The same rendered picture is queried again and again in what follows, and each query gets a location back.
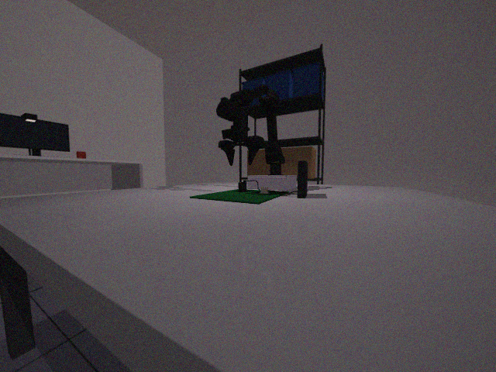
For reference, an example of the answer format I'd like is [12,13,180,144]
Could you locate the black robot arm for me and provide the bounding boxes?
[216,84,285,175]

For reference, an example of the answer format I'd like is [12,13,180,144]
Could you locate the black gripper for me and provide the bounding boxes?
[219,122,264,166]

